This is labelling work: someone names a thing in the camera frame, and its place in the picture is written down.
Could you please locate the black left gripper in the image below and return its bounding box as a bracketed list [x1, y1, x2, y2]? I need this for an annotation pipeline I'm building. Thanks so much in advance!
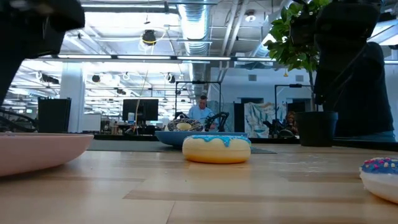
[0, 30, 67, 106]

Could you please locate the large chocolate-iced donut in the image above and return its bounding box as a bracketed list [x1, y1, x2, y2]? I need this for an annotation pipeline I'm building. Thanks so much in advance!
[167, 118, 205, 133]

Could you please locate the large blue-iced yellow donut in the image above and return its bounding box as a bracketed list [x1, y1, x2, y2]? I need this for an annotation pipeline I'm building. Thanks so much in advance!
[182, 134, 252, 164]

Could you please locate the small dark blue sprinkled donut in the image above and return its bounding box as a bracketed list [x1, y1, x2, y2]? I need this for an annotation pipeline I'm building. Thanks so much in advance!
[359, 157, 398, 205]

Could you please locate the black upright panel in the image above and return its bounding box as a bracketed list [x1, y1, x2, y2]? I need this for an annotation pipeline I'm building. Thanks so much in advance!
[37, 97, 72, 134]

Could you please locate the white column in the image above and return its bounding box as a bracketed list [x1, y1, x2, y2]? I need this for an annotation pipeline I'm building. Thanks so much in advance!
[60, 62, 86, 133]

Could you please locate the pink plate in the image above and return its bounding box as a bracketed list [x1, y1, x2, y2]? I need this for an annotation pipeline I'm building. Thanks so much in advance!
[0, 133, 95, 177]

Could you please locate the ceiling light strip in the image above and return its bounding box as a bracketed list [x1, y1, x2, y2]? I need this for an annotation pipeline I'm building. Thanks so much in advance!
[57, 54, 276, 62]

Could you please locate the black desk monitor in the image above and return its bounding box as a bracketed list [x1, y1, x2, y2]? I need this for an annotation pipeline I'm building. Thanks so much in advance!
[122, 98, 159, 122]

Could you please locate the blue plate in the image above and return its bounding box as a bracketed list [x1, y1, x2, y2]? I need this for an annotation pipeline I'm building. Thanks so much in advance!
[154, 130, 249, 147]

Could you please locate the person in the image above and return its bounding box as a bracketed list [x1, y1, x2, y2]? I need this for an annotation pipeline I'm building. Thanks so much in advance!
[285, 110, 299, 133]
[188, 95, 216, 125]
[313, 42, 396, 142]

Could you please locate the green plant in black pot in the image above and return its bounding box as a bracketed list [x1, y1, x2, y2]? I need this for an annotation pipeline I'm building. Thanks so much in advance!
[264, 0, 340, 147]

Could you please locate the black ceiling camera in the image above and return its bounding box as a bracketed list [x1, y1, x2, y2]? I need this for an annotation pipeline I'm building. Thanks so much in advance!
[142, 29, 157, 46]

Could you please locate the silver ceiling duct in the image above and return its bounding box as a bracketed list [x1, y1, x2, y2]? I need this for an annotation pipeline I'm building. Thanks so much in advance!
[178, 0, 213, 94]

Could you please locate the painted wall canvas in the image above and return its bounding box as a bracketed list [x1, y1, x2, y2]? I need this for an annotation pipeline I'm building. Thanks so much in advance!
[244, 101, 289, 139]

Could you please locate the black aluminium table frame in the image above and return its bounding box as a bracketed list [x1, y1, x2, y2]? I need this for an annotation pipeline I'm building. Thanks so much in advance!
[93, 133, 398, 152]

